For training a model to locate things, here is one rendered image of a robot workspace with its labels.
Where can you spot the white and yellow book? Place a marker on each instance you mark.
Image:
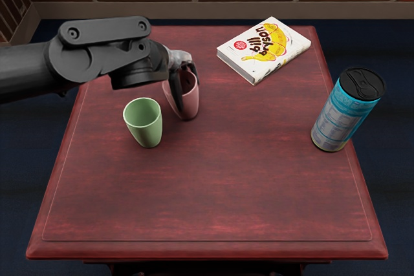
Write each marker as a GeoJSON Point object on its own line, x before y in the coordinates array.
{"type": "Point", "coordinates": [263, 49]}

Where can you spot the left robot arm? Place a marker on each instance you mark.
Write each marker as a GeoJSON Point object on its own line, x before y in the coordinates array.
{"type": "Point", "coordinates": [74, 56]}

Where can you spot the pink cup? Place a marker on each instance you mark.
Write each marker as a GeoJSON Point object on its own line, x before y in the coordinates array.
{"type": "Point", "coordinates": [191, 101]}

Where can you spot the blue can with black lid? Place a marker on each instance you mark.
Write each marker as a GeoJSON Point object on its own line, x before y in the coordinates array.
{"type": "Point", "coordinates": [346, 111]}

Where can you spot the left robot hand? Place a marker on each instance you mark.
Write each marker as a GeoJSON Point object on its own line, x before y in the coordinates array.
{"type": "Point", "coordinates": [177, 72]}

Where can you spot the green cup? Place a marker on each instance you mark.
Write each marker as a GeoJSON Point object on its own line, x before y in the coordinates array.
{"type": "Point", "coordinates": [145, 127]}

